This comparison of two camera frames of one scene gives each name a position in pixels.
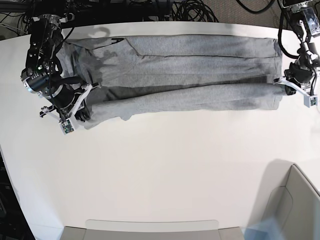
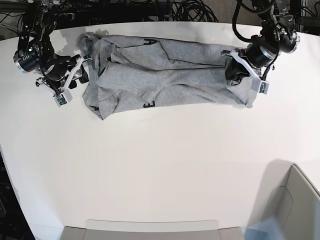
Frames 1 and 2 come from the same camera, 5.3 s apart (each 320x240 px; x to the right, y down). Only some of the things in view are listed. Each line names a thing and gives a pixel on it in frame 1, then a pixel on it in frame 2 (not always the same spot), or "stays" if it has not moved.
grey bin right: [289, 195] stays
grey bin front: [109, 229] stays
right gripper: [302, 75] → [253, 58]
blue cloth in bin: [270, 230] stays
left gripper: [65, 96] → [59, 72]
